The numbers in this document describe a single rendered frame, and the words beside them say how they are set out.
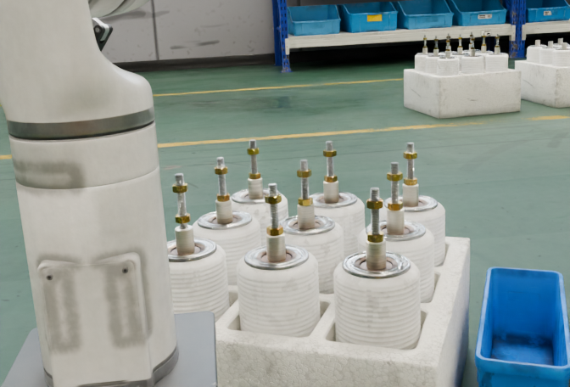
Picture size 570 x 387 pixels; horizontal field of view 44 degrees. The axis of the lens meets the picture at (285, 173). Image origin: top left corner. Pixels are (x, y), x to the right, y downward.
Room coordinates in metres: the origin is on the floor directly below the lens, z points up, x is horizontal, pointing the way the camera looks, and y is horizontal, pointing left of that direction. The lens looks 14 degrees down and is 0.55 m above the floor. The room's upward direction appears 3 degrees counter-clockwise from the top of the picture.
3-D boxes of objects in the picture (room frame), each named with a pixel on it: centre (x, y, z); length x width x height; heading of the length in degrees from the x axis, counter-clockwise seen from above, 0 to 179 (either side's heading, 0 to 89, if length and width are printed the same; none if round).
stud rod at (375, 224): (0.73, -0.10, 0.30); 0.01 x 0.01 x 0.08
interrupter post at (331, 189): (0.99, -0.07, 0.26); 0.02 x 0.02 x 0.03
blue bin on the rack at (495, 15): (5.68, -1.56, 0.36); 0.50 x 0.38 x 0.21; 7
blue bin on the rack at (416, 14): (5.62, -1.13, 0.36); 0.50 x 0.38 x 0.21; 7
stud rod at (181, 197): (0.81, 0.13, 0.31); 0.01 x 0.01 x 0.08
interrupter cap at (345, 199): (0.99, -0.07, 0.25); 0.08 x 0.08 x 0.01
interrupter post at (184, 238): (0.81, 0.13, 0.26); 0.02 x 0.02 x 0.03
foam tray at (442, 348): (0.88, -0.02, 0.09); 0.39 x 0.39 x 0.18; 70
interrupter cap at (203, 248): (0.81, 0.13, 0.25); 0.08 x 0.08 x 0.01
